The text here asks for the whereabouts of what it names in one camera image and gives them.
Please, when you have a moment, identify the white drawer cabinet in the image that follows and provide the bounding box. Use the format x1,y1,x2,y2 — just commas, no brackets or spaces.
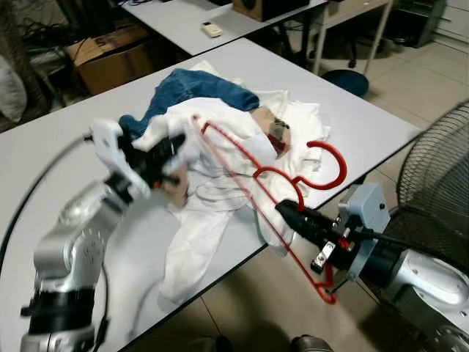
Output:
438,0,469,41

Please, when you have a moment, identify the white remote control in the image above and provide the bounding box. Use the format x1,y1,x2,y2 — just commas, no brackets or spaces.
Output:
202,21,223,39

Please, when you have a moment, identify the beige printed garment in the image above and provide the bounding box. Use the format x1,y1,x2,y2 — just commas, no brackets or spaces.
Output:
249,105,294,158

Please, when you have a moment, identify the brown cardboard box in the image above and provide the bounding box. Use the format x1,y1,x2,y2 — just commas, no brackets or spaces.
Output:
66,26,158,96

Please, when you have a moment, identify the blue denim garment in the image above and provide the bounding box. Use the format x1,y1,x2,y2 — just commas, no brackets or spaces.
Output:
119,68,261,140

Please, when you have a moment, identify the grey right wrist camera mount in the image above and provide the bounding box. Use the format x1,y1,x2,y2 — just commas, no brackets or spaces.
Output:
337,183,391,283

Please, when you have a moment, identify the wooden speaker box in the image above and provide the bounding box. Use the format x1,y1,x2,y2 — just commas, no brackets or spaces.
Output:
232,0,310,21

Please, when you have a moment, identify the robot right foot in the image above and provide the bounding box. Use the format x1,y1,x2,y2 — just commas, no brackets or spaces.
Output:
291,334,334,352

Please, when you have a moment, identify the red plastic hanger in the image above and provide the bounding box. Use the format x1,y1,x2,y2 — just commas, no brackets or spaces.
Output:
192,115,349,305

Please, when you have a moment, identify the plain white shirt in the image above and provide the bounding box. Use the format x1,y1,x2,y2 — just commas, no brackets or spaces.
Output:
136,59,330,305

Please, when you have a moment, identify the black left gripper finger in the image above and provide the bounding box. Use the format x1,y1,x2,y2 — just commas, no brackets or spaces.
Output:
150,158,184,184
154,133,188,158

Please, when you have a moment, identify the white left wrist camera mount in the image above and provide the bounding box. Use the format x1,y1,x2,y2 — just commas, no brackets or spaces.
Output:
89,119,147,193

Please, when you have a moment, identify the dark blue round stool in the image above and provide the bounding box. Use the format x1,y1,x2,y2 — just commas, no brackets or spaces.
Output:
320,68,369,98

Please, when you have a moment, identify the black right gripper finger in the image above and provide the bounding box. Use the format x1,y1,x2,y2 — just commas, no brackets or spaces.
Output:
275,199,323,237
311,241,345,275

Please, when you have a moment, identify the beige table with metal legs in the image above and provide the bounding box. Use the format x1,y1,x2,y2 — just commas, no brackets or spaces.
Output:
311,0,396,74

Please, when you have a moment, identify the white desk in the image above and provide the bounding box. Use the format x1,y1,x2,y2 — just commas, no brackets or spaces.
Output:
121,0,330,74

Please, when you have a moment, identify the black mesh fan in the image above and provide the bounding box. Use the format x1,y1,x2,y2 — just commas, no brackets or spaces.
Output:
396,99,469,257

